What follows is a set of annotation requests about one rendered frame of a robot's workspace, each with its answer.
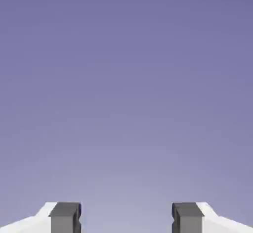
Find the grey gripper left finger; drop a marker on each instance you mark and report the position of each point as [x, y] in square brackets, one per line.
[62, 219]

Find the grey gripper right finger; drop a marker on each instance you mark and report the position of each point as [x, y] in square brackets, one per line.
[190, 219]

